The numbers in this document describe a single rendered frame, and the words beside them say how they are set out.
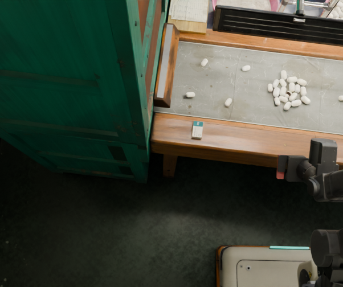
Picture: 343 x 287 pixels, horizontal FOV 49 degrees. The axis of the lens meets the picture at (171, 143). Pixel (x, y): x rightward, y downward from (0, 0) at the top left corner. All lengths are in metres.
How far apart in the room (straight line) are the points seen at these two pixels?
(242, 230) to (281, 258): 0.33
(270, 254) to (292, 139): 0.64
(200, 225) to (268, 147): 0.82
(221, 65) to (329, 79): 0.41
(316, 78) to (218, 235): 0.97
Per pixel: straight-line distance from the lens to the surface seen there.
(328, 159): 0.95
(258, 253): 1.84
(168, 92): 1.33
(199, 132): 1.34
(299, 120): 1.48
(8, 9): 0.68
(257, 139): 1.39
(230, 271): 1.82
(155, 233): 2.06
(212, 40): 1.51
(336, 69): 1.62
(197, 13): 1.55
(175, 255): 2.06
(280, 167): 1.07
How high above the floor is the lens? 2.06
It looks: 75 degrees down
